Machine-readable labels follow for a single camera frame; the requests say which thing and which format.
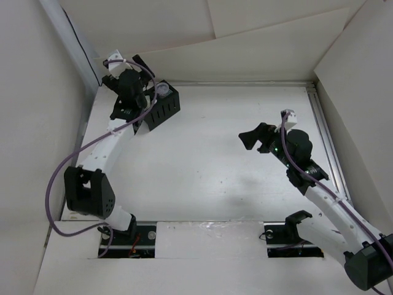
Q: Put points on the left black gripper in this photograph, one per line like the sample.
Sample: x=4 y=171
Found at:
x=112 y=82

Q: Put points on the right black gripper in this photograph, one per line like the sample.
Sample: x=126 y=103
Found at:
x=264 y=133

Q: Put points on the round tape roll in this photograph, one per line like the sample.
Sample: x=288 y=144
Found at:
x=162 y=89

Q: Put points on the black slotted organizer box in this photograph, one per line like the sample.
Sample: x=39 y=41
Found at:
x=163 y=109

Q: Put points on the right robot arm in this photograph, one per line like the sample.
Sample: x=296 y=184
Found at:
x=362 y=250

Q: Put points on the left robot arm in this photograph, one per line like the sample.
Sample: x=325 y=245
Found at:
x=87 y=188

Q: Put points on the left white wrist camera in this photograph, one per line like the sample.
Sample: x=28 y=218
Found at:
x=116 y=64

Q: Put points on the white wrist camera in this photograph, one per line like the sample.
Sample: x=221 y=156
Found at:
x=289 y=119
x=116 y=64

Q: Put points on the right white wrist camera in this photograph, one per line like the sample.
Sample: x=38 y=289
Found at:
x=289 y=119

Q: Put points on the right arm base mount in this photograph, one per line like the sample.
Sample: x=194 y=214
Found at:
x=283 y=241

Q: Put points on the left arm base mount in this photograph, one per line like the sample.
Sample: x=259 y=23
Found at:
x=139 y=243

